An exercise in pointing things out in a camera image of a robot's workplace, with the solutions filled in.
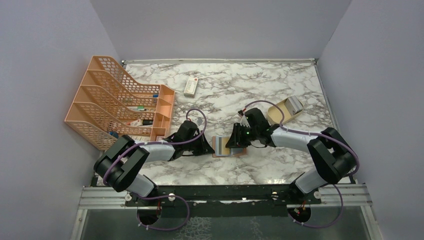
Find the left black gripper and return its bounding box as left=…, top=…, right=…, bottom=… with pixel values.
left=183, top=130, right=215, bottom=157

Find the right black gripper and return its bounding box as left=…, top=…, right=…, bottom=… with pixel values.
left=225, top=122, right=259, bottom=148

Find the tan leather card holder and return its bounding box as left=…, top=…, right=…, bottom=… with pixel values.
left=211, top=135, right=249, bottom=159

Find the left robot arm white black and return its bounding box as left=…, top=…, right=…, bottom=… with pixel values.
left=93, top=120, right=215, bottom=206

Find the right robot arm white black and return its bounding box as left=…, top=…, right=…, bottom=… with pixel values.
left=225, top=108, right=359, bottom=204

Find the white red small box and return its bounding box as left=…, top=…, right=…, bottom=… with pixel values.
left=183, top=77, right=199, bottom=98

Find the orange plastic file rack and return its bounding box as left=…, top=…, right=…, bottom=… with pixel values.
left=64, top=55, right=176, bottom=151

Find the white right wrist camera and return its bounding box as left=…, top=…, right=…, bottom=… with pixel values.
left=239, top=112, right=251, bottom=128

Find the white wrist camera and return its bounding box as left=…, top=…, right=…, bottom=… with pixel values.
left=195, top=118, right=204, bottom=126
left=239, top=112, right=251, bottom=128

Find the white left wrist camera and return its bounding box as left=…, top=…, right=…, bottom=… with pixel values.
left=195, top=118, right=204, bottom=126

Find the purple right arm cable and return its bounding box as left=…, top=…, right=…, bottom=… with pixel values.
left=243, top=100, right=360, bottom=229

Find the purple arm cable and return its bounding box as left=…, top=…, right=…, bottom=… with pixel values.
left=101, top=108, right=208, bottom=186
left=243, top=100, right=360, bottom=229

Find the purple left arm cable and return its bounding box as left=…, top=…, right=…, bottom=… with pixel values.
left=101, top=108, right=208, bottom=186

